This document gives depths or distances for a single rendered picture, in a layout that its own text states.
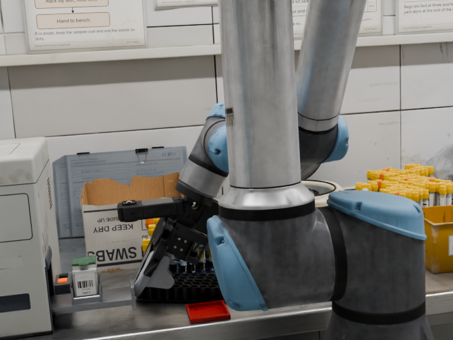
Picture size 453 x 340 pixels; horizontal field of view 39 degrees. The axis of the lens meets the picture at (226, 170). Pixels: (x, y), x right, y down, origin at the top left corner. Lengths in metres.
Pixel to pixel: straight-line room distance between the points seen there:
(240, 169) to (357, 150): 1.11
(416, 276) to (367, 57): 1.09
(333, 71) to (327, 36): 0.06
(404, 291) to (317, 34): 0.35
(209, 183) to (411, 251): 0.41
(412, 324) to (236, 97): 0.34
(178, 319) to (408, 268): 0.47
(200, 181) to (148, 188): 0.58
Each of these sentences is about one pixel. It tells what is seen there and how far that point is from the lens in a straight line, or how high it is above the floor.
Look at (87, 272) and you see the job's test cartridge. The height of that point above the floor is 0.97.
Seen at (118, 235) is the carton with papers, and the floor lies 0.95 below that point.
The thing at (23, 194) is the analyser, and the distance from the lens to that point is 1.06.
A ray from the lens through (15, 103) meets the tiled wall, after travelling 1.69.
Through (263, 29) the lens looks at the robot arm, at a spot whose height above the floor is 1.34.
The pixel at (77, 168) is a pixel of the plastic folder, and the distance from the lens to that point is 1.69.
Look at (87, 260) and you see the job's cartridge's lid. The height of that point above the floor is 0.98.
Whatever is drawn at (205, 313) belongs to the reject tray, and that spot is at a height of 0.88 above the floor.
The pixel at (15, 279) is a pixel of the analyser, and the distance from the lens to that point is 1.10.
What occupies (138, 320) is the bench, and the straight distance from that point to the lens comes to 1.13.
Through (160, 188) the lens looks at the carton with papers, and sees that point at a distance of 1.64.
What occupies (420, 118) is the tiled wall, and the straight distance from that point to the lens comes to 1.90.
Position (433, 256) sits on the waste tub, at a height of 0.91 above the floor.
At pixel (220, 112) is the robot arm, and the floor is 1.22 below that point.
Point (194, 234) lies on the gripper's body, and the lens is 1.09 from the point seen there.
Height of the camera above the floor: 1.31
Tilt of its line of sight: 10 degrees down
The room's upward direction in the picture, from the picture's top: 3 degrees counter-clockwise
